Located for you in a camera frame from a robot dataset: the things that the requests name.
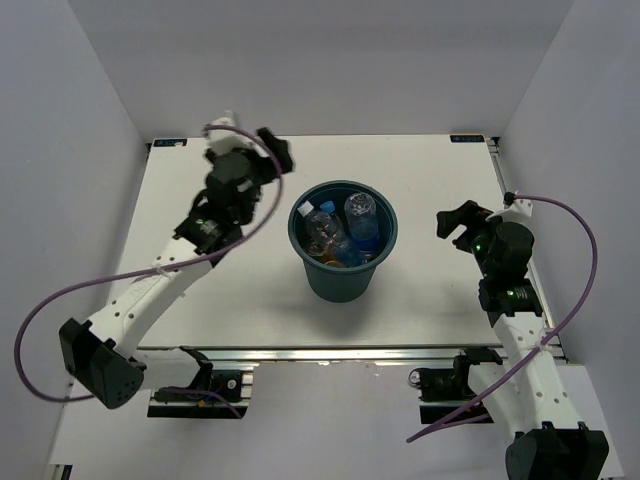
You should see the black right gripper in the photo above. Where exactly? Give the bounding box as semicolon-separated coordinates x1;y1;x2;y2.
436;200;501;278

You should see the clear bottle blue label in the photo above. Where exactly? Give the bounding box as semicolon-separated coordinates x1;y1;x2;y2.
344;192;380;254

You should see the crushed clear plastic bottle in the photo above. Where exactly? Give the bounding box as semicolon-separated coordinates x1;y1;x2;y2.
297;201;344;255

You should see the blue label water bottle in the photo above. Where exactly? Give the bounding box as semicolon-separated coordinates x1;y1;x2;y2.
320;200;372;267

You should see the orange bottle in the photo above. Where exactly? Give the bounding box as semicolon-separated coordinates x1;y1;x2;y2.
319;253;344;268

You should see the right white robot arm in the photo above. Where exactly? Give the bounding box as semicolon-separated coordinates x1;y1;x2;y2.
436;199;609;479

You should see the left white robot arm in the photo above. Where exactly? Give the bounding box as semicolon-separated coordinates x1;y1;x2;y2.
59;125;294;409

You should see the dark teal plastic bin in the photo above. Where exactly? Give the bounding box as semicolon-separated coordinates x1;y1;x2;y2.
288;180;398;303

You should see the right blue table sticker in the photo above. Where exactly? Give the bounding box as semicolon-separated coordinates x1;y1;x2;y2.
449;134;485;143

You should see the blue table sticker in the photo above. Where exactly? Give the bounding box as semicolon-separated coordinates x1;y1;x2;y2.
152;138;187;148
449;134;485;143

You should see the left blue table sticker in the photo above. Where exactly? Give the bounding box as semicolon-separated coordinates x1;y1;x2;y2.
152;138;187;148

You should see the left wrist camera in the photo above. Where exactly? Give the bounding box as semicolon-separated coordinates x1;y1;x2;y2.
202;110;246;155

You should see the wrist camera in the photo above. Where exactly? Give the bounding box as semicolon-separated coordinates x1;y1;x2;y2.
486;192;533;223
202;110;246;155

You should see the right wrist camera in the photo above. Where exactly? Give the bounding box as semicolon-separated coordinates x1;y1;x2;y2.
486;192;533;223

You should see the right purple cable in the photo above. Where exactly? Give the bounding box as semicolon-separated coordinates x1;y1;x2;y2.
405;196;600;444

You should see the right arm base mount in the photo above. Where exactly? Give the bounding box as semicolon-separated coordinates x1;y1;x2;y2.
408;347;503;425

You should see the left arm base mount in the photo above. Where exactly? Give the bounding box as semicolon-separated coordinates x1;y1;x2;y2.
143;346;253;419

